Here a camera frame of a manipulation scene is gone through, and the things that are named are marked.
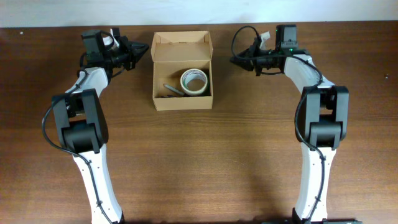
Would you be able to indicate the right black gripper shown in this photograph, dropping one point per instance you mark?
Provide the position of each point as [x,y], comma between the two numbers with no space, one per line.
[248,65]

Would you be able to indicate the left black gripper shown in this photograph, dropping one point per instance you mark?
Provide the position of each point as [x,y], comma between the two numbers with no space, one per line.
[134,53]

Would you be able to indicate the brown cardboard box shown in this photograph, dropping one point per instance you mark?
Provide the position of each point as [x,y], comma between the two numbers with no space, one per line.
[172,54]

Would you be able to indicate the black permanent marker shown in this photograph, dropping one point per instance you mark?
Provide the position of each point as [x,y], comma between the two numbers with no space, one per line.
[174,90]

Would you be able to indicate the cream masking tape roll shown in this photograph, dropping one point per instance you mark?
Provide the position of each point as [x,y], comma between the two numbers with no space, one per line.
[194,82]

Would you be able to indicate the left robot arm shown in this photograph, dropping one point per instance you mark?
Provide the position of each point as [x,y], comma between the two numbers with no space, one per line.
[80,122]

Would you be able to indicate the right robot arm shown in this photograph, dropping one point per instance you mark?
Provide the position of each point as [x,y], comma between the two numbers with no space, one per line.
[320,119]

